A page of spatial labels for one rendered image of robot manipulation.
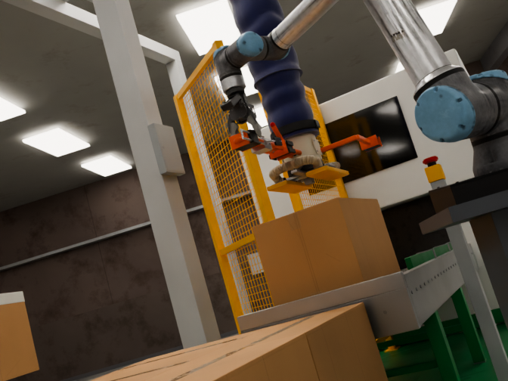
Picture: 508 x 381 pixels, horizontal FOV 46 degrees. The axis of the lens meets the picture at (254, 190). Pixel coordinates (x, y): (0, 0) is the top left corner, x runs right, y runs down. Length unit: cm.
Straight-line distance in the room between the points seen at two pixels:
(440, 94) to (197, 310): 214
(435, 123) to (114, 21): 257
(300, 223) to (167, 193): 121
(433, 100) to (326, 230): 93
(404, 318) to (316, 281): 39
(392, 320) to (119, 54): 232
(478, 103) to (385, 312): 93
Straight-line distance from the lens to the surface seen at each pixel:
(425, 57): 170
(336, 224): 238
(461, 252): 277
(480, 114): 166
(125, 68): 372
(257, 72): 282
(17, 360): 318
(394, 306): 227
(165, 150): 350
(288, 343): 157
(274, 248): 249
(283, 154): 249
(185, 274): 340
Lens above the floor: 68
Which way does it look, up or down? 9 degrees up
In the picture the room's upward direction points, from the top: 16 degrees counter-clockwise
